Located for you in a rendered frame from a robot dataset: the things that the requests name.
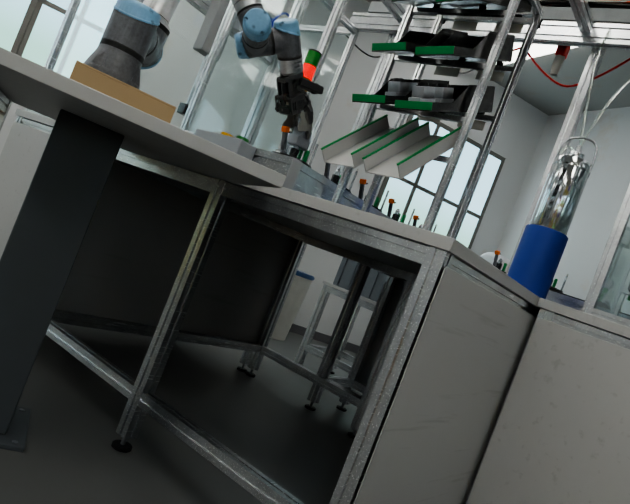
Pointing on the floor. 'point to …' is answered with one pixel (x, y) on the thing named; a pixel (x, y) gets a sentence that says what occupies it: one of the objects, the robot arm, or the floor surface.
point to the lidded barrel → (292, 304)
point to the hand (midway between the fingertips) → (302, 133)
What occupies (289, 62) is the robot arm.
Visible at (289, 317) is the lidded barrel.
